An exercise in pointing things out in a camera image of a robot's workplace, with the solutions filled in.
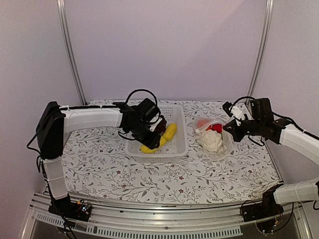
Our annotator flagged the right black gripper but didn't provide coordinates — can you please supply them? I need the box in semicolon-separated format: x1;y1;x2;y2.
223;117;264;142

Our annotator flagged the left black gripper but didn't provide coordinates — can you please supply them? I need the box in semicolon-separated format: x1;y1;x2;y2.
129;122;161;150

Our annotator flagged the dark red grape bunch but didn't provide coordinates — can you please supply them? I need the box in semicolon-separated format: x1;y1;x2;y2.
155;116;167;135

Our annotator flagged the yellow squash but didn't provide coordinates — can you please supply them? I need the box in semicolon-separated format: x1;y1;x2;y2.
140;136;167;154
162;123;177;141

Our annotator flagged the red bell pepper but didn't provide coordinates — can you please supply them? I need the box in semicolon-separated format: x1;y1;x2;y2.
211;123;223;133

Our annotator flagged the white plastic mesh basket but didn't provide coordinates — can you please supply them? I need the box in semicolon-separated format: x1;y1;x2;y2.
125;104;188;163

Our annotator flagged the clear zip top bag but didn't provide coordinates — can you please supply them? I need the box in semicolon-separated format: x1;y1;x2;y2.
193;117;234;161

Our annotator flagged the white cauliflower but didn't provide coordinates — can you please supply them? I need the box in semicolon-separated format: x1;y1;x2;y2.
201;130;223;152

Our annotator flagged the orange mini pumpkin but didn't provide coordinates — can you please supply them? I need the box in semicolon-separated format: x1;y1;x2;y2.
197;119;210;128

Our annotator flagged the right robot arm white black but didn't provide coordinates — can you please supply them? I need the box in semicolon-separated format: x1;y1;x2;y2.
222;97;319;217

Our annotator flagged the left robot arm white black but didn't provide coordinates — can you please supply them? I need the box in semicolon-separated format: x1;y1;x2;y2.
31;98;165;216

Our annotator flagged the floral patterned table mat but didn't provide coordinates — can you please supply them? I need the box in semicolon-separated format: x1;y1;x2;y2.
62;101;282;204

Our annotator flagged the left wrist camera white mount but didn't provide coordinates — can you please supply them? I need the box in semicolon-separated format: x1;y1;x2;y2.
149;116;161;132

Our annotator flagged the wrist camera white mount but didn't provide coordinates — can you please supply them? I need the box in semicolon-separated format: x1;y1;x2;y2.
149;116;161;132
222;102;246;126

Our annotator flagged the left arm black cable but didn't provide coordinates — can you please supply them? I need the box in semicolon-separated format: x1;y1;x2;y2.
124;89;158;108

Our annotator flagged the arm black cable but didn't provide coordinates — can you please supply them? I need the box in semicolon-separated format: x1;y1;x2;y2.
233;96;255;108
124;89;158;108

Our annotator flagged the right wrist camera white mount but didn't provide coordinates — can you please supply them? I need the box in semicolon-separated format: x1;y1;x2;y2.
222;102;246;126

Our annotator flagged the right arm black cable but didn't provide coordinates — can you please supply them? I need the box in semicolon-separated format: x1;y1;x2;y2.
233;96;255;108

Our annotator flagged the right aluminium frame post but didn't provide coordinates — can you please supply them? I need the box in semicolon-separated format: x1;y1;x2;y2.
248;0;274;97

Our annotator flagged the aluminium frame post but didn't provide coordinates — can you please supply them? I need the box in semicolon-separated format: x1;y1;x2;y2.
248;0;274;97
56;0;87;105

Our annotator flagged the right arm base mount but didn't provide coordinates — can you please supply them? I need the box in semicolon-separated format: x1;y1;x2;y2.
240;186;284;234

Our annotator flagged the aluminium front rail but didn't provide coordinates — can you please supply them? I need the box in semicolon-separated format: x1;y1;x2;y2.
22;192;315;239

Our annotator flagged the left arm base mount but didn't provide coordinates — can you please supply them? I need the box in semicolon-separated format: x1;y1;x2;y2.
48;197;92;222

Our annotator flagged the left aluminium frame post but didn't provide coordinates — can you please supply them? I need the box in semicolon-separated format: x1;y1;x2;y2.
56;0;87;105

